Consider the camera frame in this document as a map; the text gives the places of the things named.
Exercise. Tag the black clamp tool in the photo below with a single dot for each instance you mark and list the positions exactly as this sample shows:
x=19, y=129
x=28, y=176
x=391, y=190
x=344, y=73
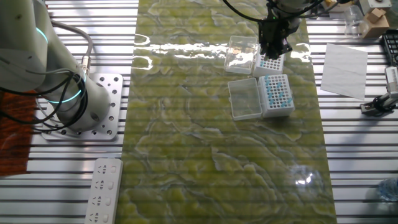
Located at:
x=374, y=107

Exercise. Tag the white power strip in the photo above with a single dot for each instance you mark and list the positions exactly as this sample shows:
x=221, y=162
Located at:
x=102, y=191

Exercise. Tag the white box with knob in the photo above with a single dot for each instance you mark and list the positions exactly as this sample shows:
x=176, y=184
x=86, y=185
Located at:
x=373, y=3

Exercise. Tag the white paper sheet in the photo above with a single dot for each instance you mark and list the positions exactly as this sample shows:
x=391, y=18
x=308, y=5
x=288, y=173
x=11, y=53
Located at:
x=343, y=71

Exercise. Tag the clear water bottle blue cap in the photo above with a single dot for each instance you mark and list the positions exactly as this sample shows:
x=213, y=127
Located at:
x=390, y=189

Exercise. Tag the green marble pattern mat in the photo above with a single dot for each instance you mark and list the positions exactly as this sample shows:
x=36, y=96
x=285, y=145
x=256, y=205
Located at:
x=186, y=140

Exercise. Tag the clear plastic container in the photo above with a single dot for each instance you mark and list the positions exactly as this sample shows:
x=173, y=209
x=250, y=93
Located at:
x=354, y=21

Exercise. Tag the black keyboard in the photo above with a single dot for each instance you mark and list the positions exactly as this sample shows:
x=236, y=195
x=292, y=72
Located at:
x=391, y=46

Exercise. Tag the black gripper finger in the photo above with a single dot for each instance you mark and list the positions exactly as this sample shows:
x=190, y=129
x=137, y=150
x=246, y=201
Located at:
x=282, y=52
x=270, y=53

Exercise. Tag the small silver side camera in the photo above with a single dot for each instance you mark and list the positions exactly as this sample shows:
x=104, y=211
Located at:
x=392, y=82

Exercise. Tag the clear plastic box lid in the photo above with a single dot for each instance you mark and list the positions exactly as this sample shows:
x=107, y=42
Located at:
x=241, y=54
x=245, y=99

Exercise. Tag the reddish brown wooden table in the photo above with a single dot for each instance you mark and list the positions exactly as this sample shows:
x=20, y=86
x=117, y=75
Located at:
x=15, y=149

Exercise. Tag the small tan box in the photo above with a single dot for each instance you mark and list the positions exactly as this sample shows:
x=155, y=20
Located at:
x=377, y=28

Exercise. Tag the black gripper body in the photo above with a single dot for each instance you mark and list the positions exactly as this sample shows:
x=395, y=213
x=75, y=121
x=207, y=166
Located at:
x=275, y=32

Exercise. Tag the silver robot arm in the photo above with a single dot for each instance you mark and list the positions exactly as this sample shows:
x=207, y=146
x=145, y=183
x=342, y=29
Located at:
x=25, y=46

